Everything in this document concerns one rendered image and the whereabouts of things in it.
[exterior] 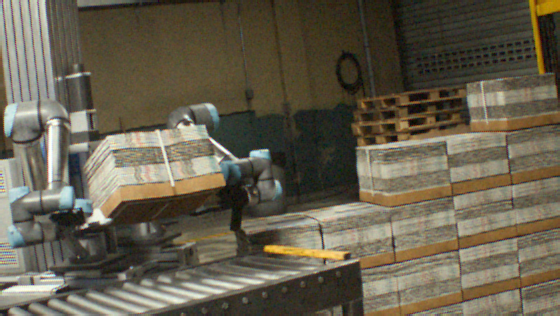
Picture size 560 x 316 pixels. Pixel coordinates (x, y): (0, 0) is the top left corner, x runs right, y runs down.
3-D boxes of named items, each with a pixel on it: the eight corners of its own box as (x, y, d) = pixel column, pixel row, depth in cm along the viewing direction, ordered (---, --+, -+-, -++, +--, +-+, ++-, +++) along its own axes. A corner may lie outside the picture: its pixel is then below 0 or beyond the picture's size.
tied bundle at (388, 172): (359, 201, 366) (353, 149, 365) (419, 191, 372) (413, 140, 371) (388, 208, 329) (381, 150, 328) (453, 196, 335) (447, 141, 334)
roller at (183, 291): (154, 285, 263) (144, 274, 261) (228, 303, 224) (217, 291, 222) (144, 296, 261) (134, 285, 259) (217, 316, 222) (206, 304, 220)
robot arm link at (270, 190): (270, 177, 315) (272, 200, 316) (245, 182, 309) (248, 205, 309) (282, 177, 309) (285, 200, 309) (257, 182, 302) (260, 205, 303)
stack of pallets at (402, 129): (427, 188, 1102) (415, 91, 1095) (481, 186, 1028) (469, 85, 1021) (358, 206, 1019) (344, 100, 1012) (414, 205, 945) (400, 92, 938)
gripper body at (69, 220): (84, 206, 265) (51, 212, 259) (91, 230, 263) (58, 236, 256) (78, 214, 271) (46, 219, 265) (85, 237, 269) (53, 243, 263)
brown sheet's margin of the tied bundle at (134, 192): (136, 224, 284) (133, 212, 285) (166, 195, 261) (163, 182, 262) (95, 228, 275) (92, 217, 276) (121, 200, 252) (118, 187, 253)
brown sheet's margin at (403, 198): (359, 200, 366) (358, 190, 366) (418, 189, 372) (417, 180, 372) (388, 206, 329) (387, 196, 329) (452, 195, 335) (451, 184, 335)
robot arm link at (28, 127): (68, 241, 296) (39, 106, 273) (30, 246, 295) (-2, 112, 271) (70, 225, 307) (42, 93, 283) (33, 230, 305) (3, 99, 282)
